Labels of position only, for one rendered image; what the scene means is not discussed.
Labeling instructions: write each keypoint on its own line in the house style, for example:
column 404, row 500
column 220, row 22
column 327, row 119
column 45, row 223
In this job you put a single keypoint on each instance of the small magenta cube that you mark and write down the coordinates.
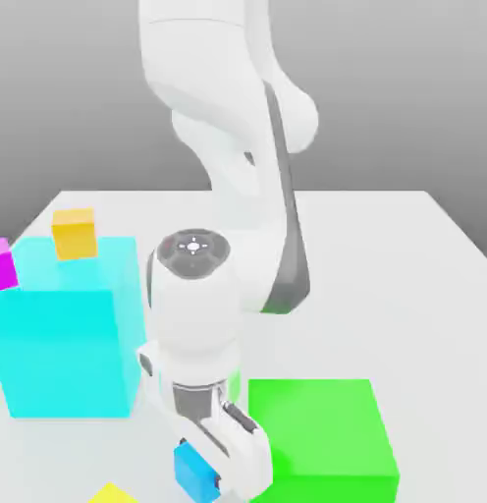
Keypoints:
column 2, row 271

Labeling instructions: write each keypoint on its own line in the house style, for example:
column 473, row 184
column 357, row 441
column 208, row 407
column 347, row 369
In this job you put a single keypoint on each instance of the small yellow cube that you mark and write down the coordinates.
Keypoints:
column 110, row 495

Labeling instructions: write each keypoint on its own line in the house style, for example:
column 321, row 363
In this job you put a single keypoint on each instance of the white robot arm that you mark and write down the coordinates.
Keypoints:
column 212, row 118

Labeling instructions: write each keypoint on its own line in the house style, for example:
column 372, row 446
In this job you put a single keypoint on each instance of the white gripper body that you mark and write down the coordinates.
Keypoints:
column 247, row 459

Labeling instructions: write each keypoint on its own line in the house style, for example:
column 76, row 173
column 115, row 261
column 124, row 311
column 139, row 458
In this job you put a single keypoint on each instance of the large green box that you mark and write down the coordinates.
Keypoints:
column 322, row 440

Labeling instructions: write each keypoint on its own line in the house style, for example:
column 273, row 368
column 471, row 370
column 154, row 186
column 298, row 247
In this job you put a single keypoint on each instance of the large cyan box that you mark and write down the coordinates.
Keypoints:
column 63, row 346

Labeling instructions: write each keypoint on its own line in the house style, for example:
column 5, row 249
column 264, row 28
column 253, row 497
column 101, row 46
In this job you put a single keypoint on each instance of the small blue cube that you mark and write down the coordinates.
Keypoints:
column 194, row 469

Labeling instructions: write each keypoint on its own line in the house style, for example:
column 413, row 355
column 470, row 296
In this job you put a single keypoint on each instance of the small orange cube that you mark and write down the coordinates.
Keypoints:
column 74, row 235

